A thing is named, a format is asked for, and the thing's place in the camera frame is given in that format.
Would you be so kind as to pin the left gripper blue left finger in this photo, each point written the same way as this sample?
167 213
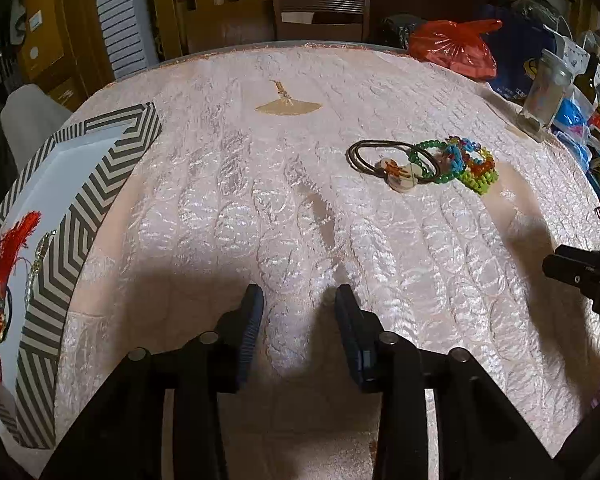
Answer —
221 358

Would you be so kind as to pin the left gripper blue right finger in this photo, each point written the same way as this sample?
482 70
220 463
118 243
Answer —
378 360

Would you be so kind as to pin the brown hair tie cartoon charm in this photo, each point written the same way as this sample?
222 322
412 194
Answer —
420 168

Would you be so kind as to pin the red tassel gold charm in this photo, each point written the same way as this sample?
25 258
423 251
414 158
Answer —
12 243

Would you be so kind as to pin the striped white jewelry tray box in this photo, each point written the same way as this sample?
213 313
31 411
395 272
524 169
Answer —
72 180

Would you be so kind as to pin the blue plastic bag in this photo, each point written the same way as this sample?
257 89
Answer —
570 127

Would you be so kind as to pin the dark glass bottle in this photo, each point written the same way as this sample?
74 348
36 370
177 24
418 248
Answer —
586 82

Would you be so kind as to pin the clear glass jar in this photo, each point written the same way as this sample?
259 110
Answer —
551 81

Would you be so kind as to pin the dark blue bag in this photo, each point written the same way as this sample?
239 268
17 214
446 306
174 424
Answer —
528 27

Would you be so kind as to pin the gold fan pendant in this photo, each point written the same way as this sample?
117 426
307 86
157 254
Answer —
286 105

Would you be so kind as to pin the red plastic bag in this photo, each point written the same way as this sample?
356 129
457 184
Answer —
456 46

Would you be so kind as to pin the white covered chair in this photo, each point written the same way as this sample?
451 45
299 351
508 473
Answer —
28 119

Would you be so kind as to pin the dark wooden chair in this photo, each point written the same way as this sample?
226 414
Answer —
338 20

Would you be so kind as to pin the white louvered panel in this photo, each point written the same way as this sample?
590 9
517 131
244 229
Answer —
127 34

